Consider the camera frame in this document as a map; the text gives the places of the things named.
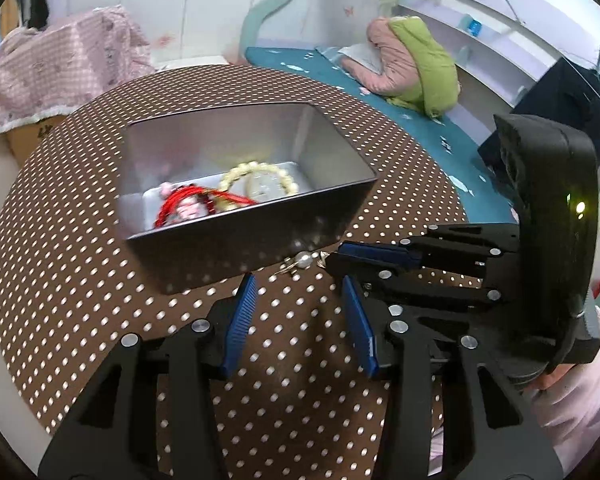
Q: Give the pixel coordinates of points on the pink and green jacket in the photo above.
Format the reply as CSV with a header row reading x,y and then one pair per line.
x,y
425,65

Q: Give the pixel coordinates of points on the silver metal tin box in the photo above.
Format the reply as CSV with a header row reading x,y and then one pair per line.
x,y
220,265

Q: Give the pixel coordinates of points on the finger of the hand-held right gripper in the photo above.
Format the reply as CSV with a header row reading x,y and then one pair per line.
x,y
360,267
375,251

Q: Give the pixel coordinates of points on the person's right forearm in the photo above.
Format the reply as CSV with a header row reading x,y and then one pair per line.
x,y
575,410

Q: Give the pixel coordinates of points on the cardboard box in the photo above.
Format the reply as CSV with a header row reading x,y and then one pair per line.
x,y
35,137

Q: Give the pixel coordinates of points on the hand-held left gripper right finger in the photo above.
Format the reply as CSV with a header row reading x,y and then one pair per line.
x,y
360,330

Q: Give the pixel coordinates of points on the dark garment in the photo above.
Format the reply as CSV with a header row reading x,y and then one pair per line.
x,y
580,105

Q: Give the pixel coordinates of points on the brown polka dot tablecloth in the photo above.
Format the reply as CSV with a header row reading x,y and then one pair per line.
x,y
80,260

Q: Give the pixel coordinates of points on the white wall shelf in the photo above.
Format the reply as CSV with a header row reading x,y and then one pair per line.
x,y
490,50

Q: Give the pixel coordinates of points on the small blue packet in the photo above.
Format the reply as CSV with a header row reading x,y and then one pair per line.
x,y
474,27

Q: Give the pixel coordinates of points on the pink checkered cloth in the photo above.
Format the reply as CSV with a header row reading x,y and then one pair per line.
x,y
65,60

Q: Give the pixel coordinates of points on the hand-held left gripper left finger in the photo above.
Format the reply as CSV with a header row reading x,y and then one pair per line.
x,y
240,325

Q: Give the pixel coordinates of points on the person's right hand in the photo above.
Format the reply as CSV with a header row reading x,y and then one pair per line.
x,y
550,380

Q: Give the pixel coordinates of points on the white paper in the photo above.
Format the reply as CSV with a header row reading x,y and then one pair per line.
x,y
360,55

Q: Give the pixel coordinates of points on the teal curved headboard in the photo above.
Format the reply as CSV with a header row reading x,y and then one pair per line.
x,y
252,15

